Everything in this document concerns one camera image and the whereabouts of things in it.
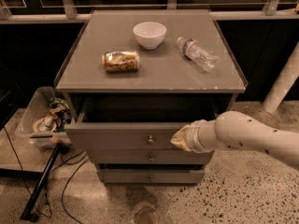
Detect blue floor cable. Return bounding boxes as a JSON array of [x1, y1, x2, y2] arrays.
[[60, 158, 91, 224]]

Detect grey bottom drawer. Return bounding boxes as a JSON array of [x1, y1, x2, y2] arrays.
[[95, 164, 205, 186]]

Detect black metal stand leg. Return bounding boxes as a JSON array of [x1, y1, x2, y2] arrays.
[[21, 144, 62, 220]]

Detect grey drawer cabinet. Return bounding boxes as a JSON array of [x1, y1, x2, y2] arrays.
[[53, 8, 249, 186]]

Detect white plate in bin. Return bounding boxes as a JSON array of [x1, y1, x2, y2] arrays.
[[32, 115, 57, 133]]

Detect metal railing frame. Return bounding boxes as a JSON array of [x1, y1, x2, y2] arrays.
[[0, 0, 299, 24]]

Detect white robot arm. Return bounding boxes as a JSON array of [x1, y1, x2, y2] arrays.
[[171, 111, 299, 170]]

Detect crushed gold snack can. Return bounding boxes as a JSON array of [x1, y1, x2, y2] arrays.
[[102, 50, 140, 73]]

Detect colourful snack bags in bin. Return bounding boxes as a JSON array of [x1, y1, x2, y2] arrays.
[[50, 97, 72, 132]]

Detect clear plastic storage bin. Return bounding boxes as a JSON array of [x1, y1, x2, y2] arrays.
[[16, 87, 71, 149]]

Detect grey top drawer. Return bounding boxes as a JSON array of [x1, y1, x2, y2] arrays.
[[65, 94, 215, 150]]

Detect white ceramic bowl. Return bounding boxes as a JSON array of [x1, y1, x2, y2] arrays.
[[133, 21, 166, 49]]

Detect clear plastic water bottle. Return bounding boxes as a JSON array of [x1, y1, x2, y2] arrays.
[[177, 37, 221, 73]]

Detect grey drawer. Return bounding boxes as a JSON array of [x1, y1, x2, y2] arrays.
[[95, 164, 205, 186], [65, 94, 215, 150], [87, 149, 213, 164]]

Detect black floor cable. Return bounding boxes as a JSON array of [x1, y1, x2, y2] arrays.
[[2, 125, 88, 218]]

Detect grey middle drawer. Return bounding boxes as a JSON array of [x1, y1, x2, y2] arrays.
[[87, 149, 213, 164]]

